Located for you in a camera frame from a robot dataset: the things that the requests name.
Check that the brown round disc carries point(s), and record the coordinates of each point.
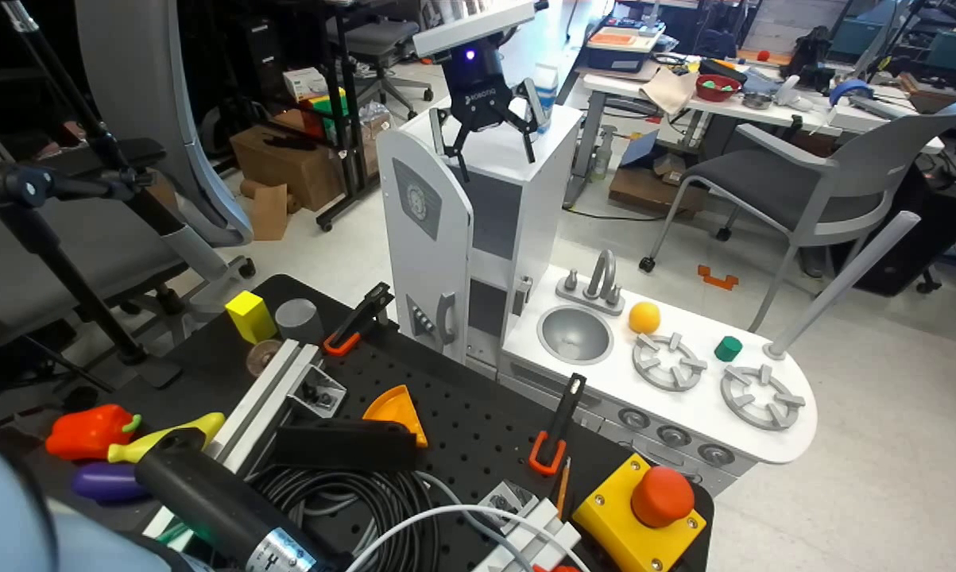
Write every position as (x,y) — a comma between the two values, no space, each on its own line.
(261,357)

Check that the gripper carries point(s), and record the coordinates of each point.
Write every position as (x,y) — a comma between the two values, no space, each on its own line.
(479,87)

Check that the toy kitchen sink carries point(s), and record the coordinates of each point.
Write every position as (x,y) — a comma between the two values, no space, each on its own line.
(574,334)

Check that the aluminium profile rail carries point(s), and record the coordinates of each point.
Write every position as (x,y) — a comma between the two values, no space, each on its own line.
(263,401)
(525,532)

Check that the grey office chair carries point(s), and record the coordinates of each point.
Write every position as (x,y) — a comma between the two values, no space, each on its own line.
(378,40)
(128,95)

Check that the grey cylinder block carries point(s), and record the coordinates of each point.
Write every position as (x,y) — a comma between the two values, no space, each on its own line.
(299,322)

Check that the pencil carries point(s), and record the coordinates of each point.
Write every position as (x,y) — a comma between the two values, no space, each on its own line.
(563,485)

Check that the grey toy burner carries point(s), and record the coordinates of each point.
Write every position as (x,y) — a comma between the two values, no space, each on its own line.
(668,364)
(762,397)

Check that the yellow block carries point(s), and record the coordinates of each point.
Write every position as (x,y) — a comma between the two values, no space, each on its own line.
(249,318)

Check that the orange bracket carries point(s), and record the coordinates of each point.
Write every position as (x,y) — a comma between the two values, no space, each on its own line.
(717,280)

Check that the yellow emergency stop button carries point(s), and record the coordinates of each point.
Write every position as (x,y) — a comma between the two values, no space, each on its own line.
(636,516)

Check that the red toy pepper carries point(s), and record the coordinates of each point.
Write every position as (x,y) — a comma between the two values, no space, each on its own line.
(88,433)

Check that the red bowl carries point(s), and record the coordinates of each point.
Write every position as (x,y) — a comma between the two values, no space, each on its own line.
(717,87)

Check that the orange ball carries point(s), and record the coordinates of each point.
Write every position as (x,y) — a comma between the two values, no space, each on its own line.
(644,318)

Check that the grey stove knob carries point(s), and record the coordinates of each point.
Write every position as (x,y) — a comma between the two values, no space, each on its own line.
(716,455)
(674,436)
(633,419)

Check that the black tripod stand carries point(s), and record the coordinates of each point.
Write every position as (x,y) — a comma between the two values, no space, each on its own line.
(40,187)

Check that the yellow toy banana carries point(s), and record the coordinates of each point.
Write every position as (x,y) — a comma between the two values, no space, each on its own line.
(160,437)

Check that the black backpack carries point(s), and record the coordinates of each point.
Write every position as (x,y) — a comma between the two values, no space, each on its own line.
(811,52)

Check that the orange toy wedge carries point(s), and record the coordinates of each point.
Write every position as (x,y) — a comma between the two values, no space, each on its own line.
(398,413)

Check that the flat cardboard box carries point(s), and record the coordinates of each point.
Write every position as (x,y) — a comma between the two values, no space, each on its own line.
(644,191)

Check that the spray bottle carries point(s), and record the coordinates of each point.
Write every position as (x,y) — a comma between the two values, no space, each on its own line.
(602,155)

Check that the purple toy eggplant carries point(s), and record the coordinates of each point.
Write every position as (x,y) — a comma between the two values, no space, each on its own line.
(108,483)

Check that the green cylinder block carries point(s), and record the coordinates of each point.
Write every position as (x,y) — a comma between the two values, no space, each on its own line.
(728,349)

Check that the brown paper bag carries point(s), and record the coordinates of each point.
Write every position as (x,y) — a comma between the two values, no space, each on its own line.
(670,91)

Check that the grey toy tap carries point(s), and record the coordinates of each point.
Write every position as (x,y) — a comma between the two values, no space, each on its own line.
(598,278)

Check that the white toy kitchen door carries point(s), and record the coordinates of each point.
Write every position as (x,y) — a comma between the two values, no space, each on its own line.
(414,262)

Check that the white toy kitchen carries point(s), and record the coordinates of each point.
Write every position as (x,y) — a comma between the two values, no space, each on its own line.
(557,230)

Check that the metal bowl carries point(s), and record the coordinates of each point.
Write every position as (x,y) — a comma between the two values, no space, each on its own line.
(756,101)

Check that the black oblong box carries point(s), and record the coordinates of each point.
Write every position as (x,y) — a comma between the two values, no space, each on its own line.
(342,445)

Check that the clear plastic bottle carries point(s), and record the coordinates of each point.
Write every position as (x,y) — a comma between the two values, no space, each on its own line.
(547,95)

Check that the grey toy kitchen rod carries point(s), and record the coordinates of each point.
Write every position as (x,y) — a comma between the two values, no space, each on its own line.
(843,282)

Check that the black clamp orange tips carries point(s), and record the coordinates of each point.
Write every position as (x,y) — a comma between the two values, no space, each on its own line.
(561,417)
(358,322)

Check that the grey panel cabinet door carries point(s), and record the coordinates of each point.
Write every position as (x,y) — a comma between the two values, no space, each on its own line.
(495,214)
(487,308)

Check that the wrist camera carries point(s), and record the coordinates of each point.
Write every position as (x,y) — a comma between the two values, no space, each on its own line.
(470,30)

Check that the black desk frame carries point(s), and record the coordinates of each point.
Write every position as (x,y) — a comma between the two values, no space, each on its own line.
(350,119)

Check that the grey chair with castors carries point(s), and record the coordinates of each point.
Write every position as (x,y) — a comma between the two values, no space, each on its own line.
(764,187)

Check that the stack of cardboard boxes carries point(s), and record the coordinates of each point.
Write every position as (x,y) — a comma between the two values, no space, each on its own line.
(287,163)

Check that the white table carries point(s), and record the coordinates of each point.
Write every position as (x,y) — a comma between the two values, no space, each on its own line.
(764,117)

